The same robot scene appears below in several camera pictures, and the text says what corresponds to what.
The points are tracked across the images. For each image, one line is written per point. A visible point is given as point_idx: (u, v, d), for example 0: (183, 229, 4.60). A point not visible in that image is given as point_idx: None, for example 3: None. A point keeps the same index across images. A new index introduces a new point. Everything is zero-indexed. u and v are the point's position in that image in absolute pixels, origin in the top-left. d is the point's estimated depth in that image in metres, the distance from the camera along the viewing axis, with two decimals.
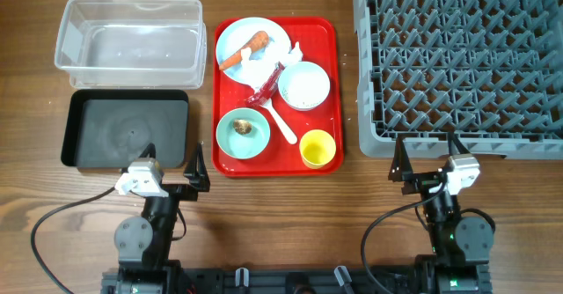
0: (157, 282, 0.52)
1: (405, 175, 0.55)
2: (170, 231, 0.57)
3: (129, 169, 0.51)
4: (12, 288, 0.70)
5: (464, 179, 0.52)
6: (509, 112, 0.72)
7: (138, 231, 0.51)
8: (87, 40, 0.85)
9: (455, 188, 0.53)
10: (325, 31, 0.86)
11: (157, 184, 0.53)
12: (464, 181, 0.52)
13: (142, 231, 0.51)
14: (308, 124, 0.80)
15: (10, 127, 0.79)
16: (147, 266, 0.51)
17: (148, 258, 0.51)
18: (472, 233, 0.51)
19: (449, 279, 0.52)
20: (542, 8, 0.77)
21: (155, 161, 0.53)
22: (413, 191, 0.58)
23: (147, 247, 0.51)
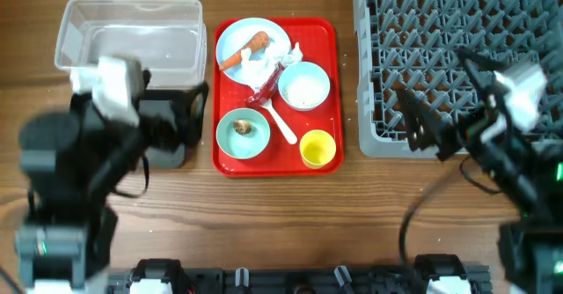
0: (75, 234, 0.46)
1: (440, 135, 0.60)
2: (123, 161, 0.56)
3: (102, 63, 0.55)
4: (13, 288, 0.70)
5: (532, 95, 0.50)
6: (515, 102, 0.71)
7: (57, 125, 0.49)
8: (87, 40, 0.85)
9: (522, 99, 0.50)
10: (325, 31, 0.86)
11: (126, 89, 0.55)
12: (530, 100, 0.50)
13: (62, 127, 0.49)
14: (308, 124, 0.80)
15: (10, 127, 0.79)
16: (62, 175, 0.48)
17: (62, 160, 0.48)
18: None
19: (551, 248, 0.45)
20: (542, 9, 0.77)
21: (132, 65, 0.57)
22: (449, 147, 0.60)
23: (63, 145, 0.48)
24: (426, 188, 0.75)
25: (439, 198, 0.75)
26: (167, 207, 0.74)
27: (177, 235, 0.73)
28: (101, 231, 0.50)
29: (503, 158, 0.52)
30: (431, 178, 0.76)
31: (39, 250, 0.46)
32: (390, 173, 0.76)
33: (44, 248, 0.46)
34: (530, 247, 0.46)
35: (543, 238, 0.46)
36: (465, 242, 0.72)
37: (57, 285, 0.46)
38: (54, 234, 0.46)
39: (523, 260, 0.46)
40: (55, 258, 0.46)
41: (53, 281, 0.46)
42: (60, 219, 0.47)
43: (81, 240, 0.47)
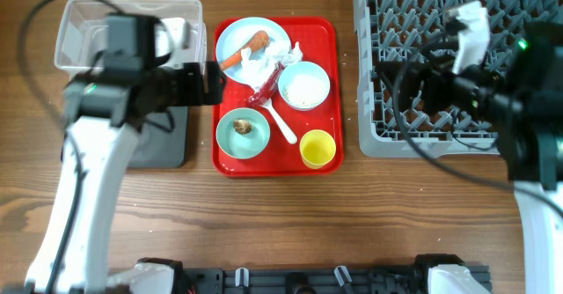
0: (121, 89, 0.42)
1: (416, 67, 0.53)
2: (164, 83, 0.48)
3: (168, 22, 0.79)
4: (13, 288, 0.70)
5: None
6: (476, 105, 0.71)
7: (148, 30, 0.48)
8: (86, 40, 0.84)
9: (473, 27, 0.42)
10: (325, 31, 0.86)
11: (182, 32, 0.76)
12: None
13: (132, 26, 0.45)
14: (308, 124, 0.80)
15: (10, 127, 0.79)
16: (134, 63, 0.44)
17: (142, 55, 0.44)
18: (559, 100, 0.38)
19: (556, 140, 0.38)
20: (542, 8, 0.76)
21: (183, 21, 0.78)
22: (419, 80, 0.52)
23: (131, 47, 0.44)
24: (426, 188, 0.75)
25: (439, 198, 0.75)
26: (167, 207, 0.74)
27: (177, 235, 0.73)
28: (142, 113, 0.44)
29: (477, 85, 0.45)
30: (432, 178, 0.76)
31: (87, 89, 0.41)
32: (390, 173, 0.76)
33: (97, 81, 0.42)
34: (532, 138, 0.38)
35: (545, 126, 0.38)
36: (465, 241, 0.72)
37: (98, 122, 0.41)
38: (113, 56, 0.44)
39: (524, 144, 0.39)
40: (100, 99, 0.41)
41: (92, 121, 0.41)
42: (108, 80, 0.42)
43: (132, 83, 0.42)
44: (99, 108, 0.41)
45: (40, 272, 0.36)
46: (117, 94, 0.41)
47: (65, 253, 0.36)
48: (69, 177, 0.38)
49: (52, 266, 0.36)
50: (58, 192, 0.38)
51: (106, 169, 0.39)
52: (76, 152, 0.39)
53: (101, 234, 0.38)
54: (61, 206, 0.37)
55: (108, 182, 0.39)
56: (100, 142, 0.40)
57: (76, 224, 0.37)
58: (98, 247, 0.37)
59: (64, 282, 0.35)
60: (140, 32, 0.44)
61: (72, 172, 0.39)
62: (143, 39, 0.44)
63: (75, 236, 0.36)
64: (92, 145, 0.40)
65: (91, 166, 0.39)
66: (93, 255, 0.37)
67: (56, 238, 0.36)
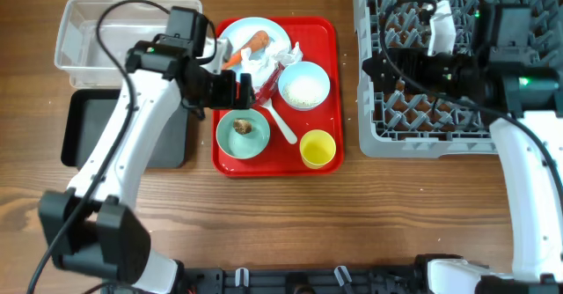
0: (171, 56, 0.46)
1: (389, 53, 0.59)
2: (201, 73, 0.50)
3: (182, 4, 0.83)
4: (13, 288, 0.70)
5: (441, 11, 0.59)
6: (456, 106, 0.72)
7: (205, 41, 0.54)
8: (87, 39, 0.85)
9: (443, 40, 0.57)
10: (325, 31, 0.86)
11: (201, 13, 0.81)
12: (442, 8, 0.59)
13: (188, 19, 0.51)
14: (308, 125, 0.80)
15: (10, 127, 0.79)
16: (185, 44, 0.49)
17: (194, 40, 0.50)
18: (511, 52, 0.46)
19: (516, 78, 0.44)
20: (543, 8, 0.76)
21: (196, 3, 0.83)
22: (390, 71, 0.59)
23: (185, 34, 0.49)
24: (426, 188, 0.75)
25: (439, 198, 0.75)
26: (167, 207, 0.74)
27: (177, 235, 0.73)
28: (181, 87, 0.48)
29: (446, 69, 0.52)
30: (432, 178, 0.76)
31: (147, 49, 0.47)
32: (390, 173, 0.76)
33: (155, 46, 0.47)
34: (499, 78, 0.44)
35: (509, 69, 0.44)
36: (465, 242, 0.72)
37: (150, 75, 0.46)
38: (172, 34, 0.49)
39: (491, 85, 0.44)
40: (157, 62, 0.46)
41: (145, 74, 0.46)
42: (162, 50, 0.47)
43: (182, 55, 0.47)
44: (150, 68, 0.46)
45: (83, 182, 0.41)
46: (169, 60, 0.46)
47: (107, 171, 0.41)
48: (120, 114, 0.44)
49: (94, 178, 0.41)
50: (113, 119, 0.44)
51: (152, 108, 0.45)
52: (131, 84, 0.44)
53: (137, 164, 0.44)
54: (114, 126, 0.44)
55: (151, 122, 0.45)
56: (153, 86, 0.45)
57: (120, 148, 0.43)
58: (132, 176, 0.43)
59: (104, 194, 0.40)
60: (193, 24, 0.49)
61: (125, 109, 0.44)
62: (197, 32, 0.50)
63: (118, 157, 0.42)
64: (145, 86, 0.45)
65: (142, 106, 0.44)
66: (128, 180, 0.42)
67: (106, 154, 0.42)
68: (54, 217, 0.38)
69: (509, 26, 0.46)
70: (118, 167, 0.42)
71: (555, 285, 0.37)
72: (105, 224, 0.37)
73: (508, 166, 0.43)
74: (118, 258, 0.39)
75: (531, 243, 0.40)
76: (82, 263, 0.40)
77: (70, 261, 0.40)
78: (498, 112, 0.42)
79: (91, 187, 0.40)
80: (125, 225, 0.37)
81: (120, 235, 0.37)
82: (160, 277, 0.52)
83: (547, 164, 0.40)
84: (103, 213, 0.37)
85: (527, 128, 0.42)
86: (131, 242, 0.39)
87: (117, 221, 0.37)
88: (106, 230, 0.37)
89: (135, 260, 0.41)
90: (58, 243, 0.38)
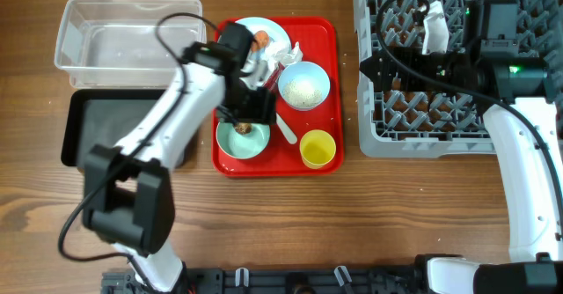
0: (220, 62, 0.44)
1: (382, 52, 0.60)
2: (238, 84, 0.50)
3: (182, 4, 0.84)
4: (13, 288, 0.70)
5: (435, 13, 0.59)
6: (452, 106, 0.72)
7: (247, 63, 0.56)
8: (87, 39, 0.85)
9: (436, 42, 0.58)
10: (325, 31, 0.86)
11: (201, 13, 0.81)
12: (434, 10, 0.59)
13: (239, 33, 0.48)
14: (308, 125, 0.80)
15: (10, 127, 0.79)
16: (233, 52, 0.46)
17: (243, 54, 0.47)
18: (502, 45, 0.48)
19: (507, 67, 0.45)
20: (543, 8, 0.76)
21: (197, 3, 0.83)
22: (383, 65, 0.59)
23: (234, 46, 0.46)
24: (426, 188, 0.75)
25: (439, 198, 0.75)
26: None
27: (177, 235, 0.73)
28: (221, 90, 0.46)
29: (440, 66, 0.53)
30: (432, 178, 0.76)
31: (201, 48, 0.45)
32: (390, 173, 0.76)
33: (209, 45, 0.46)
34: (490, 68, 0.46)
35: (500, 60, 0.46)
36: (465, 242, 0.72)
37: (200, 72, 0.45)
38: (224, 39, 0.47)
39: (483, 74, 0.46)
40: (202, 64, 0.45)
41: (191, 72, 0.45)
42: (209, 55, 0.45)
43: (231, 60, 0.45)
44: (202, 66, 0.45)
45: (130, 143, 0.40)
46: (216, 62, 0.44)
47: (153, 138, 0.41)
48: (171, 94, 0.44)
49: (140, 142, 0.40)
50: (164, 98, 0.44)
51: (201, 95, 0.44)
52: (183, 73, 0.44)
53: (179, 143, 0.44)
54: (166, 101, 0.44)
55: (199, 107, 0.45)
56: (202, 77, 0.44)
57: (169, 121, 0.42)
58: (172, 153, 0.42)
59: (148, 156, 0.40)
60: (244, 38, 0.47)
61: (176, 91, 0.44)
62: (247, 45, 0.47)
63: (166, 125, 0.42)
64: (197, 77, 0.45)
65: (193, 91, 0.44)
66: (170, 153, 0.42)
67: (155, 122, 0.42)
68: (98, 170, 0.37)
69: (498, 20, 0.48)
70: (164, 137, 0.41)
71: (552, 263, 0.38)
72: (144, 184, 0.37)
73: (502, 151, 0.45)
74: (148, 222, 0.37)
75: (527, 224, 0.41)
76: (109, 224, 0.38)
77: (98, 221, 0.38)
78: (490, 98, 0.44)
79: (136, 150, 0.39)
80: (164, 187, 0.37)
81: (158, 196, 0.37)
82: (170, 266, 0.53)
83: (539, 147, 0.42)
84: (144, 172, 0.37)
85: (519, 113, 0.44)
86: (162, 210, 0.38)
87: (158, 180, 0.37)
88: (147, 189, 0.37)
89: (159, 234, 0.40)
90: (95, 193, 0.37)
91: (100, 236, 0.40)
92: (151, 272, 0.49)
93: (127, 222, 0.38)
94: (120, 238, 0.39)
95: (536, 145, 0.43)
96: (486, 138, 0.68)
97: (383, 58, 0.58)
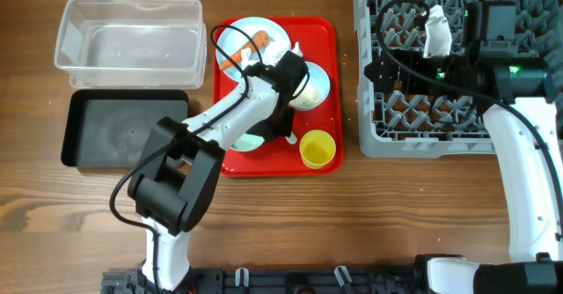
0: (278, 84, 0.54)
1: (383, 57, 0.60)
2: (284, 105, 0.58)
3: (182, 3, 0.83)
4: (13, 288, 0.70)
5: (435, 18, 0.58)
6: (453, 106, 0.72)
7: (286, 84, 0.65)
8: (86, 39, 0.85)
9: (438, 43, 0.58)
10: (325, 30, 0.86)
11: (201, 13, 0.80)
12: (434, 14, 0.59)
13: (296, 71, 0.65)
14: (308, 125, 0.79)
15: (10, 127, 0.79)
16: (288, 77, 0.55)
17: (295, 80, 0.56)
18: (501, 46, 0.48)
19: (508, 67, 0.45)
20: (543, 9, 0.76)
21: (197, 3, 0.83)
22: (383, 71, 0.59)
23: (289, 73, 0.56)
24: (426, 188, 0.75)
25: (439, 198, 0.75)
26: None
27: None
28: (272, 106, 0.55)
29: (440, 69, 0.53)
30: (431, 178, 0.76)
31: (266, 69, 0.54)
32: (390, 173, 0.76)
33: (272, 67, 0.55)
34: (491, 69, 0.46)
35: (500, 61, 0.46)
36: (465, 242, 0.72)
37: (262, 85, 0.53)
38: (282, 68, 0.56)
39: (483, 74, 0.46)
40: (262, 83, 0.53)
41: (256, 83, 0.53)
42: (269, 76, 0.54)
43: (288, 84, 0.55)
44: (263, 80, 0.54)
45: (194, 123, 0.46)
46: (274, 84, 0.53)
47: (215, 124, 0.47)
48: (235, 94, 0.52)
49: (204, 124, 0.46)
50: (227, 97, 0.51)
51: (259, 102, 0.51)
52: (247, 79, 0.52)
53: (234, 136, 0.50)
54: (229, 100, 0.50)
55: (254, 113, 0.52)
56: (263, 89, 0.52)
57: (230, 115, 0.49)
58: (226, 143, 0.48)
59: (208, 136, 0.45)
60: (299, 69, 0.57)
61: (238, 93, 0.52)
62: (300, 74, 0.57)
63: (226, 119, 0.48)
64: (258, 86, 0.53)
65: (253, 98, 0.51)
66: (225, 142, 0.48)
67: (217, 113, 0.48)
68: (164, 139, 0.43)
69: (497, 21, 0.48)
70: (224, 126, 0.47)
71: (552, 263, 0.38)
72: (202, 160, 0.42)
73: (502, 152, 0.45)
74: (193, 195, 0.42)
75: (527, 223, 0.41)
76: (157, 193, 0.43)
77: (146, 187, 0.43)
78: (490, 98, 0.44)
79: (201, 129, 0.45)
80: (215, 167, 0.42)
81: (210, 174, 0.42)
82: (181, 262, 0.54)
83: (539, 147, 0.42)
84: (202, 150, 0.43)
85: (519, 113, 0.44)
86: (207, 190, 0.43)
87: (215, 159, 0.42)
88: (202, 165, 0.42)
89: (195, 215, 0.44)
90: (156, 158, 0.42)
91: (142, 203, 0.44)
92: (165, 260, 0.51)
93: (172, 193, 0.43)
94: (160, 210, 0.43)
95: (536, 145, 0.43)
96: (486, 138, 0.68)
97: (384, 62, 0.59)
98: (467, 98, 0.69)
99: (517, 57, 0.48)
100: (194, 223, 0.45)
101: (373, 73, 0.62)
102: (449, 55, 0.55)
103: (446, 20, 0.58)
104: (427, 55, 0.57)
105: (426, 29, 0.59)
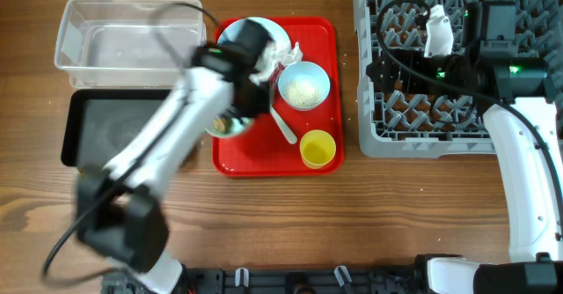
0: (230, 62, 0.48)
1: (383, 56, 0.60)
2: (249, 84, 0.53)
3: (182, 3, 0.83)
4: (13, 288, 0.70)
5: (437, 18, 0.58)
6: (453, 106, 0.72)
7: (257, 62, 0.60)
8: (86, 39, 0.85)
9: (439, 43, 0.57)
10: (325, 30, 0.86)
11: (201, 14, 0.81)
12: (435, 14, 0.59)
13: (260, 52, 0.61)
14: (308, 125, 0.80)
15: (10, 127, 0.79)
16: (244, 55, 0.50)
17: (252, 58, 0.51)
18: (501, 46, 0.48)
19: (508, 67, 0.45)
20: (543, 9, 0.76)
21: (197, 3, 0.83)
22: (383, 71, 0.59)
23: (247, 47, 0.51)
24: (426, 188, 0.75)
25: (439, 198, 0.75)
26: (167, 207, 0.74)
27: (177, 234, 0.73)
28: (227, 93, 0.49)
29: (440, 69, 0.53)
30: (431, 178, 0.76)
31: (212, 50, 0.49)
32: (390, 173, 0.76)
33: (220, 47, 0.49)
34: (491, 69, 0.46)
35: (500, 60, 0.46)
36: (465, 242, 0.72)
37: (209, 76, 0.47)
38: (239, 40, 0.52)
39: (483, 74, 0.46)
40: (216, 66, 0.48)
41: (201, 72, 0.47)
42: (220, 56, 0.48)
43: (241, 61, 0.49)
44: (207, 73, 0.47)
45: (123, 163, 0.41)
46: (225, 65, 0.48)
47: (148, 158, 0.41)
48: (172, 104, 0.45)
49: (134, 161, 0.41)
50: (165, 107, 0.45)
51: (201, 106, 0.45)
52: (190, 79, 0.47)
53: (177, 156, 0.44)
54: (165, 115, 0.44)
55: (200, 117, 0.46)
56: (208, 88, 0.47)
57: (165, 135, 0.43)
58: (168, 171, 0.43)
59: (140, 177, 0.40)
60: (259, 41, 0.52)
61: (177, 100, 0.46)
62: (259, 41, 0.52)
63: (160, 144, 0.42)
64: (202, 85, 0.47)
65: (194, 101, 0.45)
66: (164, 172, 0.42)
67: (149, 141, 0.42)
68: (92, 194, 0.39)
69: (497, 21, 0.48)
70: (157, 155, 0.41)
71: (552, 263, 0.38)
72: (133, 211, 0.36)
73: (502, 151, 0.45)
74: (136, 247, 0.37)
75: (527, 223, 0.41)
76: (98, 249, 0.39)
77: (87, 241, 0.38)
78: (490, 98, 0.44)
79: (129, 171, 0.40)
80: (151, 213, 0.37)
81: (144, 224, 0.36)
82: (169, 272, 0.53)
83: (539, 147, 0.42)
84: (133, 200, 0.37)
85: (519, 113, 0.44)
86: (151, 233, 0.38)
87: (146, 208, 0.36)
88: (133, 218, 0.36)
89: (152, 252, 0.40)
90: (84, 216, 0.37)
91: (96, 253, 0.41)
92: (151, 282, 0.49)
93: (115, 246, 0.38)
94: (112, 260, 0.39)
95: (536, 145, 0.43)
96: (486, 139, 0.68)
97: (385, 62, 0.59)
98: (467, 98, 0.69)
99: (516, 57, 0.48)
100: (154, 256, 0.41)
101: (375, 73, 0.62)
102: (449, 55, 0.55)
103: (448, 19, 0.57)
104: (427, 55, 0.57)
105: (427, 28, 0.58)
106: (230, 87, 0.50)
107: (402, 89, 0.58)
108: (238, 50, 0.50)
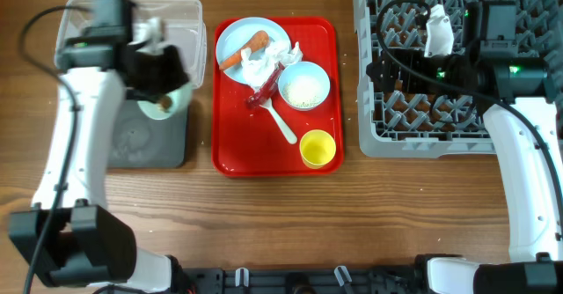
0: (104, 44, 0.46)
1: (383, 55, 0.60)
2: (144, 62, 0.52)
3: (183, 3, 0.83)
4: (13, 288, 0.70)
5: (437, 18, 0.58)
6: (452, 106, 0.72)
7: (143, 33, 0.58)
8: None
9: (439, 42, 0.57)
10: (325, 30, 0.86)
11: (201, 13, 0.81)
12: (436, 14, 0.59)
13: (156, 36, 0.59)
14: (308, 124, 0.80)
15: (10, 127, 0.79)
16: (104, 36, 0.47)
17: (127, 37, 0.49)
18: (501, 46, 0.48)
19: (508, 67, 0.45)
20: (543, 9, 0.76)
21: (198, 3, 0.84)
22: (383, 71, 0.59)
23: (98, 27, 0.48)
24: (426, 188, 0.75)
25: (439, 198, 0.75)
26: (167, 207, 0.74)
27: (176, 234, 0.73)
28: (118, 77, 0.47)
29: (440, 69, 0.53)
30: (431, 178, 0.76)
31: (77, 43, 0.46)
32: (390, 173, 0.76)
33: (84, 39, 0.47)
34: (492, 69, 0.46)
35: (500, 60, 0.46)
36: (465, 242, 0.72)
37: (89, 67, 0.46)
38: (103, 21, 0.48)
39: (483, 74, 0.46)
40: (90, 54, 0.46)
41: (84, 67, 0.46)
42: (92, 42, 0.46)
43: (117, 39, 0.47)
44: (85, 67, 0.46)
45: (45, 195, 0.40)
46: (102, 48, 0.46)
47: (68, 178, 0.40)
48: (65, 116, 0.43)
49: (57, 186, 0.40)
50: (59, 124, 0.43)
51: (99, 103, 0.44)
52: (69, 91, 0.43)
53: (98, 159, 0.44)
54: (62, 134, 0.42)
55: (102, 113, 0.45)
56: (93, 83, 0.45)
57: (76, 146, 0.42)
58: (96, 180, 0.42)
59: (69, 201, 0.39)
60: (118, 9, 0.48)
61: (69, 112, 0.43)
62: (119, 15, 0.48)
63: (75, 159, 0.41)
64: (84, 84, 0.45)
65: (85, 103, 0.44)
66: (92, 180, 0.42)
67: (59, 162, 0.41)
68: (27, 238, 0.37)
69: (497, 21, 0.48)
70: (77, 170, 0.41)
71: (552, 263, 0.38)
72: (80, 226, 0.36)
73: (502, 152, 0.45)
74: (104, 255, 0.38)
75: (527, 223, 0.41)
76: (74, 275, 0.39)
77: (58, 276, 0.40)
78: (490, 98, 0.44)
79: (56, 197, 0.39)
80: (101, 225, 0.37)
81: (98, 232, 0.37)
82: (151, 272, 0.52)
83: (539, 147, 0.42)
84: (73, 216, 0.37)
85: (519, 113, 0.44)
86: (113, 243, 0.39)
87: (93, 221, 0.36)
88: (85, 232, 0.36)
89: (126, 260, 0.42)
90: (37, 259, 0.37)
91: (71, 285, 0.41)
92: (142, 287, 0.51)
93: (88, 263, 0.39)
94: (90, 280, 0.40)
95: (536, 145, 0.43)
96: (486, 139, 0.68)
97: (385, 61, 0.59)
98: (467, 98, 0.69)
99: (516, 57, 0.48)
100: (129, 264, 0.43)
101: (376, 72, 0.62)
102: (448, 55, 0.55)
103: (448, 19, 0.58)
104: (427, 54, 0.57)
105: (427, 28, 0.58)
106: (122, 65, 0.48)
107: (402, 89, 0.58)
108: (103, 34, 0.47)
